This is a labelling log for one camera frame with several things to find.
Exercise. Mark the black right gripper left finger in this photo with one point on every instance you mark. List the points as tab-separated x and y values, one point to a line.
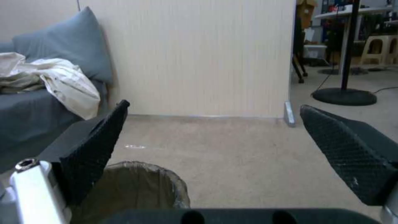
90	154

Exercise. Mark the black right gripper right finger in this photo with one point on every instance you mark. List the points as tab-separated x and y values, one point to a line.
342	149

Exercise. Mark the black floor stand with round base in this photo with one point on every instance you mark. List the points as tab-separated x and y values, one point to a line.
345	93

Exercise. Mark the trash can with plastic liner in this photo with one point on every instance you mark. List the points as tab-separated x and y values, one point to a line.
140	189

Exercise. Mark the silver metal partition foot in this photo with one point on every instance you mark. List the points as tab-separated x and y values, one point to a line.
289	114

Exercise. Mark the bed with blue sheet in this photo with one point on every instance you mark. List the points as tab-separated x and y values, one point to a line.
28	116

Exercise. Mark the crumpled white cloth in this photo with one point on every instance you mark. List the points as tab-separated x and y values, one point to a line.
59	79

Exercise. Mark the clear plastic storage box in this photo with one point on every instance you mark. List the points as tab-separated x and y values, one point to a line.
314	51

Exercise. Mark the beige plastic stool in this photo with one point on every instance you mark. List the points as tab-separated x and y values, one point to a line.
377	50

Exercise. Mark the blue grey pillow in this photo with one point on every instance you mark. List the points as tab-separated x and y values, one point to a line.
68	44

